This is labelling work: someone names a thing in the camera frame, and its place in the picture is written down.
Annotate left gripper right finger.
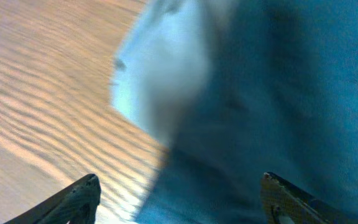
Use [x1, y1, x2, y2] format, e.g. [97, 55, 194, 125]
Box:
[260, 172, 358, 224]

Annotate folded grey shorts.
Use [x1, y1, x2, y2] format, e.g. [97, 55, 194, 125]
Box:
[110, 0, 239, 146]

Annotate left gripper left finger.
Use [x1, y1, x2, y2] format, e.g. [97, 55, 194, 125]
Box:
[4, 174, 101, 224]

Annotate navy blue shorts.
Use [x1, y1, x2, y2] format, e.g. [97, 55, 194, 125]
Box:
[135, 0, 358, 223]

